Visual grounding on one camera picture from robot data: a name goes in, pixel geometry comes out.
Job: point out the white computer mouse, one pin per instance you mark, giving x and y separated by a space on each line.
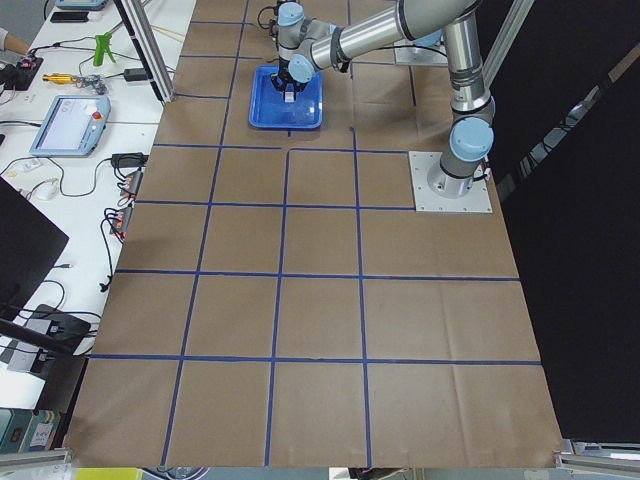
46 192

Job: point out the aluminium frame post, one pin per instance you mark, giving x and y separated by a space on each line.
139 29

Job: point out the teach pendant tablet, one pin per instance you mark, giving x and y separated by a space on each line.
72 127

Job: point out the green clamp tool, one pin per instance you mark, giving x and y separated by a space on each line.
102 49

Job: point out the black monitor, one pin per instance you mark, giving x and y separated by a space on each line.
30 246

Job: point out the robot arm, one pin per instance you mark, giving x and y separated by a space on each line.
296 34
417 74

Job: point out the black hub box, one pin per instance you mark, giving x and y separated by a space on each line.
56 331

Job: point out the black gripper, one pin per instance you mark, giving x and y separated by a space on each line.
284 83

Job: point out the blue plastic tray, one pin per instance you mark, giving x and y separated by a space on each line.
269 110

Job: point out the yellow tool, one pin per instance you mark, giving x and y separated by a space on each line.
60 79

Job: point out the black power adapter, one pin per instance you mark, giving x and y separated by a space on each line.
135 75

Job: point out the brown paper table cover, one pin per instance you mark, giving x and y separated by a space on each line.
279 301

